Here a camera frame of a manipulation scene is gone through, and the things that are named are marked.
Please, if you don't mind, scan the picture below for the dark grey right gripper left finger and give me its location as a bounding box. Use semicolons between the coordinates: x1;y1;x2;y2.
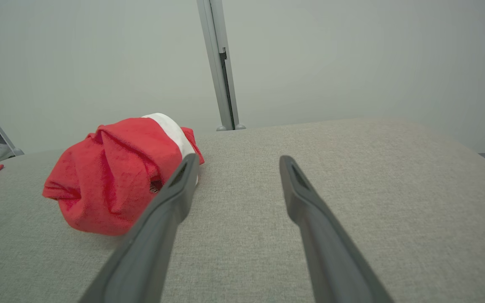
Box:
78;154;200;303

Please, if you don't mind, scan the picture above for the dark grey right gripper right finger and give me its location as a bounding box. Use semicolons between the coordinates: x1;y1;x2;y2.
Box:
279;155;394;303

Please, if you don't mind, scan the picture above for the red jersey with white trim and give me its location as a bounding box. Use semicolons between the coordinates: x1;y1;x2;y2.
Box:
42;113;205;236

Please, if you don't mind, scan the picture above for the grey metal partition post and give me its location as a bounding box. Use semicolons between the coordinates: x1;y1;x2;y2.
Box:
196;0;246;131

